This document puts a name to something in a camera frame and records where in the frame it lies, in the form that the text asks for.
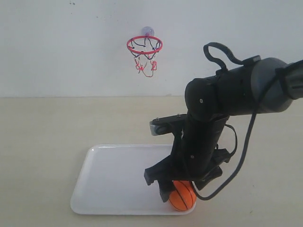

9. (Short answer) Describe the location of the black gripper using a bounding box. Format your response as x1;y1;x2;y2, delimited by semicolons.
144;114;233;202

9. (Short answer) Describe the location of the small orange basketball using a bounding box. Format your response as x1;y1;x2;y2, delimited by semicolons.
169;181;197;212

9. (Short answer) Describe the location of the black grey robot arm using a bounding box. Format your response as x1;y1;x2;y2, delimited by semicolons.
144;57;303;202

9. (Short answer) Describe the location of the red mini basketball hoop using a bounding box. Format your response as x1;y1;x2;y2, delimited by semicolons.
126;35;163;78

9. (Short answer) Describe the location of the white rectangular plastic tray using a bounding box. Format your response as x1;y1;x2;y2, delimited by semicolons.
70;144;194;216

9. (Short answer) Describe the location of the clear suction cup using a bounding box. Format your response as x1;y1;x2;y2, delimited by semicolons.
141;26;154;36

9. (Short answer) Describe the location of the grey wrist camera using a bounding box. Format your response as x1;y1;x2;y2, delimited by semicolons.
150;114;187;136

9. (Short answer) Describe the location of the black cable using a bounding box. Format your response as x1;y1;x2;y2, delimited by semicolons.
193;42;303;201

